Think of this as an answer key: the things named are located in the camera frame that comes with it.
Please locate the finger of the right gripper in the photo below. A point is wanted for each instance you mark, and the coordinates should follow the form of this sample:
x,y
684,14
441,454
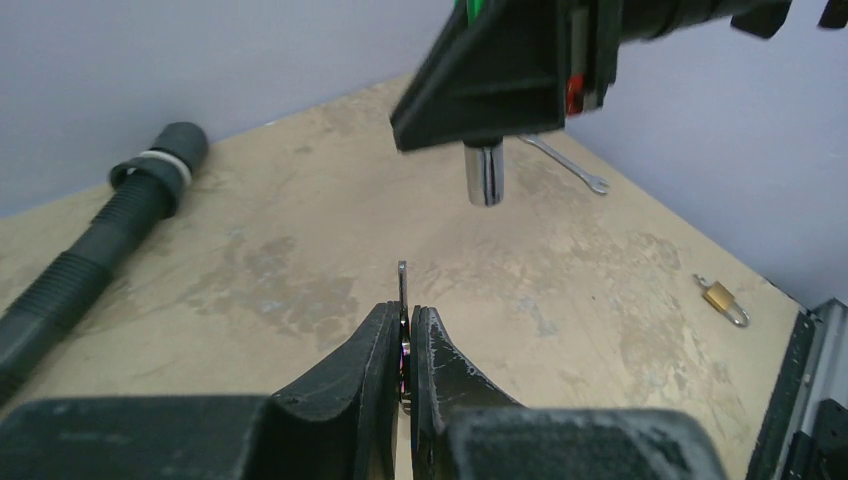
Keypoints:
x,y
500,74

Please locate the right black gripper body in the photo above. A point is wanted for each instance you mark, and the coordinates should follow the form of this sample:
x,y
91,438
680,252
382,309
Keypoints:
x,y
597,29

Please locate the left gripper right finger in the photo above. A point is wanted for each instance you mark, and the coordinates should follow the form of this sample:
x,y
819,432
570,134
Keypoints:
x,y
463,426

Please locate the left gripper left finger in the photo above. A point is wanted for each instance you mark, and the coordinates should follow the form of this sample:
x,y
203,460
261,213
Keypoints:
x,y
336,421

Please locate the green cable lock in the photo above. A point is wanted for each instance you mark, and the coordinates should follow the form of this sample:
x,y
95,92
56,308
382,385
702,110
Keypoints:
x,y
484,169

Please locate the cable lock keys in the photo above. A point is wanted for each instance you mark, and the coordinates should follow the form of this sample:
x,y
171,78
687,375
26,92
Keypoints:
x,y
404,321

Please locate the steel wrench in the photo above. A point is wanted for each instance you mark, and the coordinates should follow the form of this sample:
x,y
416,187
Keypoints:
x,y
596,184

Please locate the small brass padlock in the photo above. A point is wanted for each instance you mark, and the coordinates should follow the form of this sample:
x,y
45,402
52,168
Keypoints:
x,y
723,301

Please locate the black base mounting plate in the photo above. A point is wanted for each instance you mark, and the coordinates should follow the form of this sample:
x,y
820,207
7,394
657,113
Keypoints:
x,y
769,444

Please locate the aluminium frame rail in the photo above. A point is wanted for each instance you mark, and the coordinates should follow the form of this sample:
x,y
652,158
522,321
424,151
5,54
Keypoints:
x,y
815,445

